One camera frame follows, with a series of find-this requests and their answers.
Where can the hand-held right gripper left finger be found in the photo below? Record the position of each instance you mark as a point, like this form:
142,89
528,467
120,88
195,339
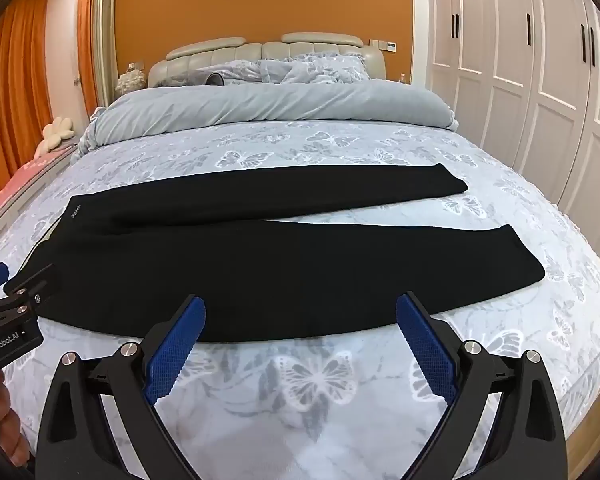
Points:
175,350

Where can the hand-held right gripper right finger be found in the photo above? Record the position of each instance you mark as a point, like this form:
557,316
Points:
425,345

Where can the black pants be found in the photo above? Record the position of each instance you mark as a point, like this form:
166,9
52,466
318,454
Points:
280,270

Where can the person's left hand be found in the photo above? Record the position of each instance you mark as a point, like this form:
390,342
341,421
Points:
5,410

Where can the pink blanket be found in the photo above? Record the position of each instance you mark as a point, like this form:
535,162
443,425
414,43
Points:
20,185

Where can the cream flower-shaped cushion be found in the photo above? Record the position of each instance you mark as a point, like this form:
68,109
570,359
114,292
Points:
57,132

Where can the wide orange curtain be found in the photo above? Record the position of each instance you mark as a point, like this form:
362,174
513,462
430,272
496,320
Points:
15,100

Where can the butterfly print bedspread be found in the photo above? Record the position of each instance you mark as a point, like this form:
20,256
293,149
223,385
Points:
330,150

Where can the white flower arrangement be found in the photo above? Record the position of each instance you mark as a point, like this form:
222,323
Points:
131,79

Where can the grey folded duvet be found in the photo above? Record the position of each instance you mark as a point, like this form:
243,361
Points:
260,105

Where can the narrow orange curtain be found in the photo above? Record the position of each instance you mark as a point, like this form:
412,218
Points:
87,35

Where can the dark grey cylinder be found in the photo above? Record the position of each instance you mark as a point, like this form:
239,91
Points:
214,79

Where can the butterfly print pillow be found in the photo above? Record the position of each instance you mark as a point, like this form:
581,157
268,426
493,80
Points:
230,71
315,70

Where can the white wardrobe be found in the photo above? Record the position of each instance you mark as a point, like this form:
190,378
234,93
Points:
530,70

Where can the beige leather headboard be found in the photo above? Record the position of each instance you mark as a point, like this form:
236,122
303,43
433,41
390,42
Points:
280,47

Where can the white wall thermostat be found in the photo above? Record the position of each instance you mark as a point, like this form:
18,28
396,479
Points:
391,46

